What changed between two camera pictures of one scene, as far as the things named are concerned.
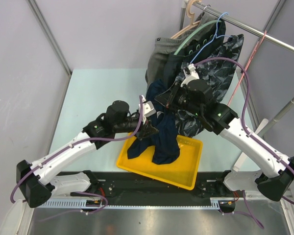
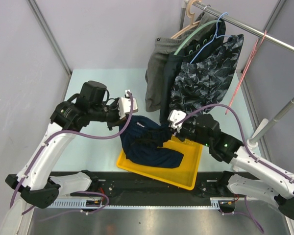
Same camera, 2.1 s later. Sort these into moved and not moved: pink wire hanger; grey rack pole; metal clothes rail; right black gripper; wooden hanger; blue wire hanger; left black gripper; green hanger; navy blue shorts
Moved: navy blue shorts; left black gripper; right black gripper
Not moved: pink wire hanger; grey rack pole; wooden hanger; metal clothes rail; blue wire hanger; green hanger
